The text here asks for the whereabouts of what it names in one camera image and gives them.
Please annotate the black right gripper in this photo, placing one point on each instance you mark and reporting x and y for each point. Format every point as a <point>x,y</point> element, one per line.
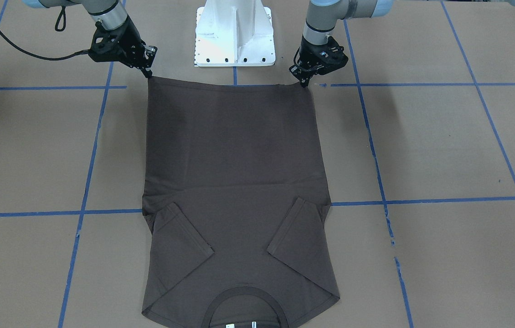
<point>129,41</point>

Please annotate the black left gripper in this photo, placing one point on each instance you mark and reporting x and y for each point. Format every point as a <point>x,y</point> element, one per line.
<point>311,53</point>

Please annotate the dark brown t-shirt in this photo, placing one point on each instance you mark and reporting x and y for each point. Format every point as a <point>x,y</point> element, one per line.
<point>236,198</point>

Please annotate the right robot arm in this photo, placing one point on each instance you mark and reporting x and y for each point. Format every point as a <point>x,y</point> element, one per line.
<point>111,13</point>

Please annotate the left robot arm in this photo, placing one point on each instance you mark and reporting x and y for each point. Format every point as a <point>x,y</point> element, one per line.
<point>323,15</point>

